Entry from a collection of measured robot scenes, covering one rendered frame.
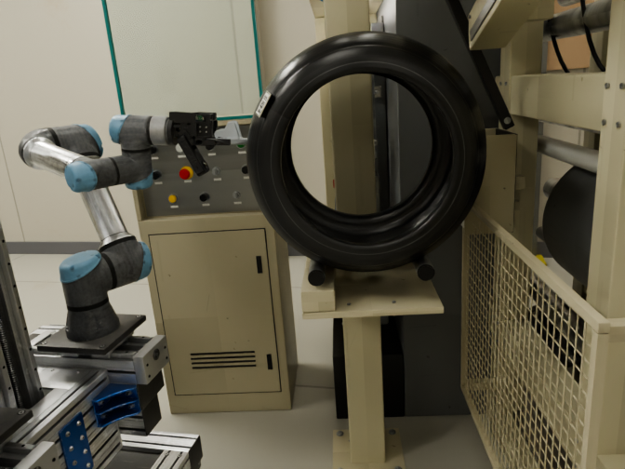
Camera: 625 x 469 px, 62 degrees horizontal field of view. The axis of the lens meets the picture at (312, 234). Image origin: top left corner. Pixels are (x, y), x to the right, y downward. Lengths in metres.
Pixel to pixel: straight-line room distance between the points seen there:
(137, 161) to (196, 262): 0.81
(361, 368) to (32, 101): 4.07
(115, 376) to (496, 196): 1.24
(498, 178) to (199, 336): 1.37
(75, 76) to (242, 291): 3.17
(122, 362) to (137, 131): 0.66
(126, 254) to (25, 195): 3.87
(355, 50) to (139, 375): 1.06
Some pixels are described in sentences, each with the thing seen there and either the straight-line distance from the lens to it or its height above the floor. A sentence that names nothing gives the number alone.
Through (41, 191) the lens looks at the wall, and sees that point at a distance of 5.36.
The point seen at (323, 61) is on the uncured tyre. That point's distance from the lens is 1.24.
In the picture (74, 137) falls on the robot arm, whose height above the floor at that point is 1.27.
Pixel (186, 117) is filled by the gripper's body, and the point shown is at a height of 1.32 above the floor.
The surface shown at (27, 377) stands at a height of 0.68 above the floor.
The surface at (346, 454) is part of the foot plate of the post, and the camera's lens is 2.16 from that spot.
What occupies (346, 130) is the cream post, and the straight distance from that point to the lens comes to 1.62.
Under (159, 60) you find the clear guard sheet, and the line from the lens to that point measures 2.10.
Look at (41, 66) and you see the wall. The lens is 5.13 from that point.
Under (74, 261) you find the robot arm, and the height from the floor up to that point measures 0.94.
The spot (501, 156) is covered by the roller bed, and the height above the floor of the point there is 1.14.
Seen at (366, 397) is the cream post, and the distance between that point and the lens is 1.95.
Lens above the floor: 1.38
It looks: 16 degrees down
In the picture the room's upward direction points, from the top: 4 degrees counter-clockwise
